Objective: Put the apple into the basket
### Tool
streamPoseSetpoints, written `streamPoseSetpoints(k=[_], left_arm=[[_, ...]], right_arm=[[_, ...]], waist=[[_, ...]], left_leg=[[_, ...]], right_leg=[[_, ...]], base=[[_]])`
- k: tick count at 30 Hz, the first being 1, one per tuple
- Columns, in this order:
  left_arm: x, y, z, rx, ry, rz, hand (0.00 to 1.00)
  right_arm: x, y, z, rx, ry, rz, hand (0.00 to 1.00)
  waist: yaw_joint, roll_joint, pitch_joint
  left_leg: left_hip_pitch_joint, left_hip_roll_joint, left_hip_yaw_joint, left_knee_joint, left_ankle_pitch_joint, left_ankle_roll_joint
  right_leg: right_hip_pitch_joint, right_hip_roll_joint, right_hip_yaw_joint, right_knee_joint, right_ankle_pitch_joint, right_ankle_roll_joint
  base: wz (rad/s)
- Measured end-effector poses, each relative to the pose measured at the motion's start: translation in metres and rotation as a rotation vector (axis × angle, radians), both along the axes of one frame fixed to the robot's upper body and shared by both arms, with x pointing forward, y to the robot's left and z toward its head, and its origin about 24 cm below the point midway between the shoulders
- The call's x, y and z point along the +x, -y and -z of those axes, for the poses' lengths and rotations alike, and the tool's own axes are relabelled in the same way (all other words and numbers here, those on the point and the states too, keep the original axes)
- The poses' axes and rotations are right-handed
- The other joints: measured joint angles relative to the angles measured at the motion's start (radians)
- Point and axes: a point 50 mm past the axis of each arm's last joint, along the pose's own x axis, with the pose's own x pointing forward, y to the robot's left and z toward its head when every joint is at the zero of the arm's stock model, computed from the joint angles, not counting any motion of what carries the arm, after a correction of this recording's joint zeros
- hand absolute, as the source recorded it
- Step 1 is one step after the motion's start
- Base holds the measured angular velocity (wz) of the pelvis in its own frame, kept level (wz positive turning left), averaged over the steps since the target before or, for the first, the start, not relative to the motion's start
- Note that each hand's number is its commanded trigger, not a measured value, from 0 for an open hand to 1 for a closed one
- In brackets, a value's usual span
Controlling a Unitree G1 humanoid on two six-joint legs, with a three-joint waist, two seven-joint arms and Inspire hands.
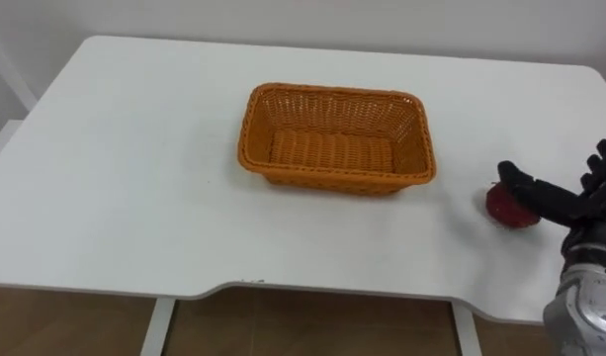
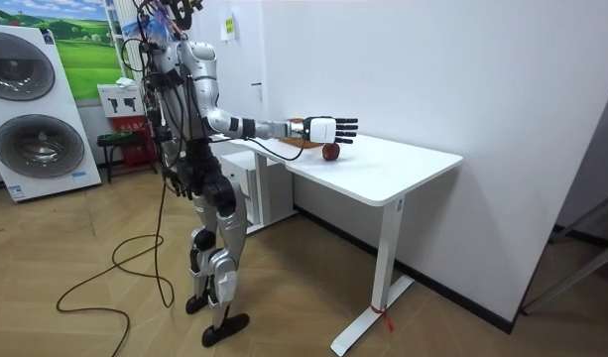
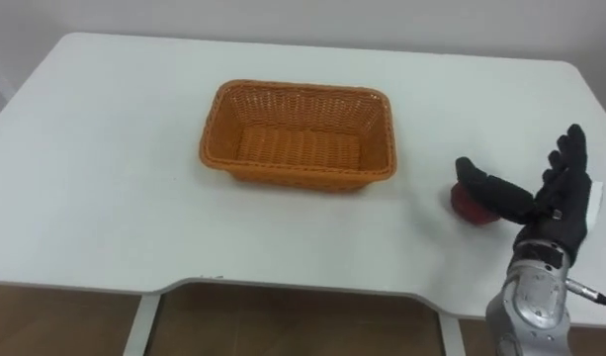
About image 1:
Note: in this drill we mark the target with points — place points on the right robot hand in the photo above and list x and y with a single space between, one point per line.
554 200

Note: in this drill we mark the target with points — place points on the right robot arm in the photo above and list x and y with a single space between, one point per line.
586 306

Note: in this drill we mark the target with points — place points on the white desk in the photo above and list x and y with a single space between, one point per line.
134 198

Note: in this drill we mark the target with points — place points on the orange woven basket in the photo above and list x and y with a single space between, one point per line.
332 148

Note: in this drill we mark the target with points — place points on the red apple soft toy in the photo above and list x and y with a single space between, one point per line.
502 212

